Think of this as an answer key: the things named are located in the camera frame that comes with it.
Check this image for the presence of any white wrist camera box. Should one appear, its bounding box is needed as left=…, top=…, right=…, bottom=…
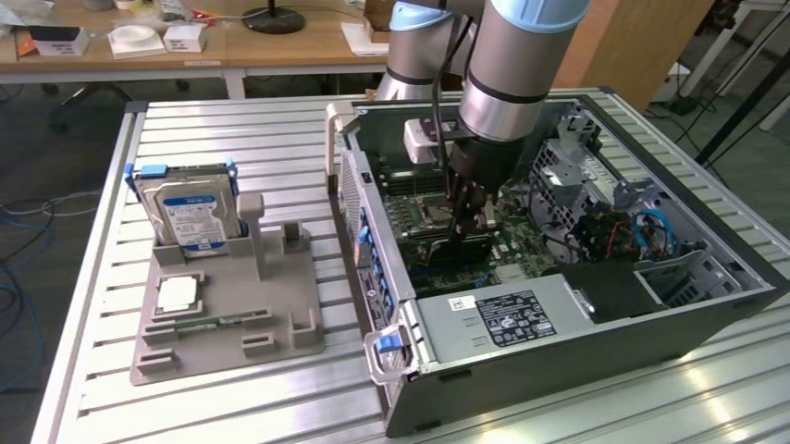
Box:
left=402, top=118, right=461, bottom=164

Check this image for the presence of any green motherboard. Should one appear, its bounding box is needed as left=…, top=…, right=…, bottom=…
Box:
left=368, top=152, right=560, bottom=298

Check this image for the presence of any silver CPU chip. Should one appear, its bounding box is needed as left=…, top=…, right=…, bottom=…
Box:
left=153, top=276, right=204, bottom=314

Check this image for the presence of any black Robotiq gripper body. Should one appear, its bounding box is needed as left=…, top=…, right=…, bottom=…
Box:
left=447, top=136, right=517, bottom=195

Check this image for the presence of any white floor device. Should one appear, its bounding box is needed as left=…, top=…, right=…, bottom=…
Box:
left=652, top=62, right=692, bottom=111

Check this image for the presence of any white box with round insert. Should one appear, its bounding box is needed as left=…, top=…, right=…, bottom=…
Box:
left=106, top=25, right=168, bottom=60

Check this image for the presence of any wooden desk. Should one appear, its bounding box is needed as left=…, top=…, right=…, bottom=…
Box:
left=0, top=0, right=564, bottom=101

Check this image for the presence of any black open PC case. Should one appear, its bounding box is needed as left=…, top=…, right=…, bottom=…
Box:
left=322, top=92, right=780, bottom=438

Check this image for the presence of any red wire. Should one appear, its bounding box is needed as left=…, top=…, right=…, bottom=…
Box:
left=603, top=221, right=633, bottom=259

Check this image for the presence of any wooden cabinet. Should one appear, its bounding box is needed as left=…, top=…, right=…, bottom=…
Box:
left=551, top=0, right=720, bottom=112

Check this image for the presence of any grey printed parts rack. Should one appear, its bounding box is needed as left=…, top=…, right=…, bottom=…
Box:
left=128, top=191, right=326, bottom=388

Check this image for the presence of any black office chair base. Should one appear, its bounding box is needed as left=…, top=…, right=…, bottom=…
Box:
left=41, top=82, right=134, bottom=133

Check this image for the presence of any blue wire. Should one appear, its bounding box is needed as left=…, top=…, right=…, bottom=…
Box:
left=632, top=208, right=681, bottom=260

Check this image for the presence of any black round lamp base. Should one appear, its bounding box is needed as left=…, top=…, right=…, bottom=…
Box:
left=240, top=0, right=306, bottom=34

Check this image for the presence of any white box with black lid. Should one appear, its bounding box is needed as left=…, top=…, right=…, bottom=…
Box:
left=28, top=25, right=90, bottom=57

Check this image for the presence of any metal disk bay cage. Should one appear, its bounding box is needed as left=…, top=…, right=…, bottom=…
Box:
left=528, top=113, right=617, bottom=223

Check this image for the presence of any green RAM stick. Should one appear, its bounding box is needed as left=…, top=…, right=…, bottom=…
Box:
left=146, top=314, right=272, bottom=332

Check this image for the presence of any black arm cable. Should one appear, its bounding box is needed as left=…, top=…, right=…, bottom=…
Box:
left=429, top=0, right=461, bottom=186

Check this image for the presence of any black Nvidia graphics card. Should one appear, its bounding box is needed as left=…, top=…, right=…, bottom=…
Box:
left=421, top=226, right=495, bottom=281

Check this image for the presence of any CPU socket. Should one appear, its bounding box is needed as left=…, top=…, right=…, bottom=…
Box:
left=417, top=193, right=457, bottom=230

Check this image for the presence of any flat white paper box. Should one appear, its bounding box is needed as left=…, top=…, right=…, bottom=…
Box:
left=340, top=20, right=390, bottom=57

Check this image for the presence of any hard disk with blue caddy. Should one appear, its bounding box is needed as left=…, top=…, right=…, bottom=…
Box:
left=121, top=156, right=240, bottom=260

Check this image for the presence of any black plastic cover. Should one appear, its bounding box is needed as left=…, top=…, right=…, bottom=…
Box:
left=564, top=261, right=668, bottom=325

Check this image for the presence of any small white box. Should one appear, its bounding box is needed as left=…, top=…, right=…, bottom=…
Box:
left=162, top=23, right=208, bottom=53

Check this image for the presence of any grey power supply unit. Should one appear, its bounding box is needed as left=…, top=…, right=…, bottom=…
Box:
left=409, top=272, right=599, bottom=366

